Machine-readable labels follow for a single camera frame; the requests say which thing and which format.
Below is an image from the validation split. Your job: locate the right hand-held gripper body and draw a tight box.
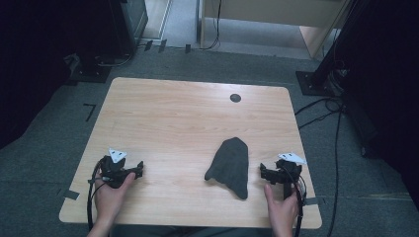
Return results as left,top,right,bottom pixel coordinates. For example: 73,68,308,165
268,151,307,200

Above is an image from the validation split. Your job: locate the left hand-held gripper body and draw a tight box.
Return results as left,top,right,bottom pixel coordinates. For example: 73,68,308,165
99,147,134,190

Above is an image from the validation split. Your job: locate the dark grey yellow-lined cloth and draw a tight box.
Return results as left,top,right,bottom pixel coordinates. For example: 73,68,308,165
204,136,250,200

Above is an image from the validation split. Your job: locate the person's left hand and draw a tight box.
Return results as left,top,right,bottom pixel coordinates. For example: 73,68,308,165
93,171,136,229

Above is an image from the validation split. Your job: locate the person's right hand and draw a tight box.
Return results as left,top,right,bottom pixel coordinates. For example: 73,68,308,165
263,183,300,232

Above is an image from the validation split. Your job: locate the black corner tape mark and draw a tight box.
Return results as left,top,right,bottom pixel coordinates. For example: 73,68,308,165
82,103,97,122

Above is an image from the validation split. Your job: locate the black cabinet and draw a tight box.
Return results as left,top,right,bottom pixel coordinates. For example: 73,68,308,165
108,0,149,57

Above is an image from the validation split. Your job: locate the beige wooden furniture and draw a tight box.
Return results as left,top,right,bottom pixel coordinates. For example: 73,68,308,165
197,0,351,61

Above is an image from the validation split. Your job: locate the right hand-held gripper cable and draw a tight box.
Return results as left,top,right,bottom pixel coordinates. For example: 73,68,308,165
282,167,308,237

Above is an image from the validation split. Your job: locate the hand-held gripper cable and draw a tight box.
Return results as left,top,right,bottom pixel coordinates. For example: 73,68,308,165
282,167,308,237
86,157,107,232

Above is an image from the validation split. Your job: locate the left hand-held gripper cable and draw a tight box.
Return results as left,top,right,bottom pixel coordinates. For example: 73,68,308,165
86,157,107,232

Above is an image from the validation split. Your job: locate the long black floor cable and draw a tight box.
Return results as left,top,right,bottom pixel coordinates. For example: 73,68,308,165
325,112,344,237

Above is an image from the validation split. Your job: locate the black stand with base plate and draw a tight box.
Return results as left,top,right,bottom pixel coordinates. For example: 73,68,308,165
294,0,364,98

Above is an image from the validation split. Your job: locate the black stand base with cables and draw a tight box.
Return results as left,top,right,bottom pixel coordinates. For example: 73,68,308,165
63,52,132,84

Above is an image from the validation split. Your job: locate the thin black hanging cable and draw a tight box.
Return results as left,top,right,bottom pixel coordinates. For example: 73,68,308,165
200,0,222,51

